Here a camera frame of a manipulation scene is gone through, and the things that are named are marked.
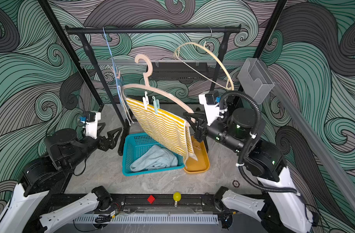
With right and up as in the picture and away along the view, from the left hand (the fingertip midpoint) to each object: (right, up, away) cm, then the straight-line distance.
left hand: (113, 124), depth 57 cm
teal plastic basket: (-2, -16, +36) cm, 39 cm away
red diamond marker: (+13, -40, +16) cm, 45 cm away
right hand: (+28, +4, -10) cm, 30 cm away
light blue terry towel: (+15, -21, +25) cm, 36 cm away
